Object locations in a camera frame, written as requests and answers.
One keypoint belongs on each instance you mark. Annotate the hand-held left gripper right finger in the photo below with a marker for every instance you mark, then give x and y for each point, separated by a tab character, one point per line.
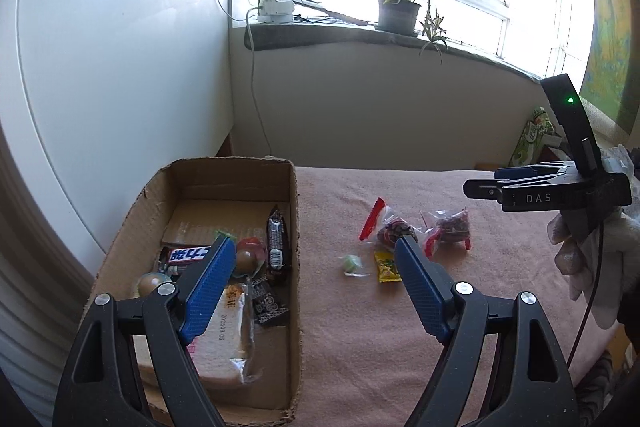
422	292

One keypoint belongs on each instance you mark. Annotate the clear packet of dark snack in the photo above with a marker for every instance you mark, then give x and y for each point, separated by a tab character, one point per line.
450	224

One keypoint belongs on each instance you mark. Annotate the dark brown snack bar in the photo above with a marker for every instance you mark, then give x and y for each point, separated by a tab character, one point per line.
276	242

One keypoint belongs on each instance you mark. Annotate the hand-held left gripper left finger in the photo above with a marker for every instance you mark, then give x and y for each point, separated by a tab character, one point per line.
207	292

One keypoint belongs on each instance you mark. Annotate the black patterned snack packet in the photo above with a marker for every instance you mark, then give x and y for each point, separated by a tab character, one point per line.
267	307

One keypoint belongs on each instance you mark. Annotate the small drooping plant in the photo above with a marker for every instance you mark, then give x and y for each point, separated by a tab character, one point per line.
431	27

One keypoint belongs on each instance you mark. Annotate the brown cardboard box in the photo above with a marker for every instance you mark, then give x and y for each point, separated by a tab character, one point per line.
225	187

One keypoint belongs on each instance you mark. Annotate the bread packet with pink print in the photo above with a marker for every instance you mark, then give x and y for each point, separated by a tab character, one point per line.
225	337

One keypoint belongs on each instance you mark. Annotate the white ribbed panel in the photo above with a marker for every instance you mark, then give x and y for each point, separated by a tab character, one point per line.
30	282

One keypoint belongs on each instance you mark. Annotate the white power adapter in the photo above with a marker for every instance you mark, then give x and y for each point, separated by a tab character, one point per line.
277	9

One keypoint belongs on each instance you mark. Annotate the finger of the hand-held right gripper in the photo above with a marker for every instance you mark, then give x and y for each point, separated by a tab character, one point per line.
515	173
482	189

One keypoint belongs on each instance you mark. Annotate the green wrapped candy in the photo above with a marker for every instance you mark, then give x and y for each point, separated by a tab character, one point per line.
351	263

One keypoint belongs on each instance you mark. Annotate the green printed bag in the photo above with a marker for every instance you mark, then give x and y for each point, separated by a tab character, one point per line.
530	137

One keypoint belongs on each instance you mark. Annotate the chocolate bar with white letters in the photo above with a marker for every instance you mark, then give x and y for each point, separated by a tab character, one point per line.
187	254

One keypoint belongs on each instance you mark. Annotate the white cabinet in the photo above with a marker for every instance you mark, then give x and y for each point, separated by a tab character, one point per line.
125	82

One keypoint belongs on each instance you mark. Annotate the red-edged clear snack packet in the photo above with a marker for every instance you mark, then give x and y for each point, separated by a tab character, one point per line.
385	227

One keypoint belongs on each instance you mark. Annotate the yellow snack packet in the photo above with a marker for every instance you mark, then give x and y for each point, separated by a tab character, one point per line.
387	268

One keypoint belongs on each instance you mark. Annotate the pink blanket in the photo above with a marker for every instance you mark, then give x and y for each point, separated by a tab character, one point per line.
350	347

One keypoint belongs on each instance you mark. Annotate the grey stone window sill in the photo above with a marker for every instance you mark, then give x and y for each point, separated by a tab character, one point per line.
325	38

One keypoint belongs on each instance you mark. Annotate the grey striped cloth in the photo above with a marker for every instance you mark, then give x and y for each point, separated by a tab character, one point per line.
597	387

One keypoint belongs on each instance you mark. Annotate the person's right hand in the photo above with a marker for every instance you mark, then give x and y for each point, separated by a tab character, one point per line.
615	257

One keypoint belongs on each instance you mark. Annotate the dark wooden stick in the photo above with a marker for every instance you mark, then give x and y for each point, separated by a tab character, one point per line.
340	14

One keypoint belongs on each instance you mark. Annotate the wall poster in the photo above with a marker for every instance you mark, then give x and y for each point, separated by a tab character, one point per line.
610	32

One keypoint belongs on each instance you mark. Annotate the packaged brown egg red packet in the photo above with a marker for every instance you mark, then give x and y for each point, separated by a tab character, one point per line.
245	261

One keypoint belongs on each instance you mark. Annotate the green snack packet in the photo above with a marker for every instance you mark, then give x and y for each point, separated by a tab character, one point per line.
223	235

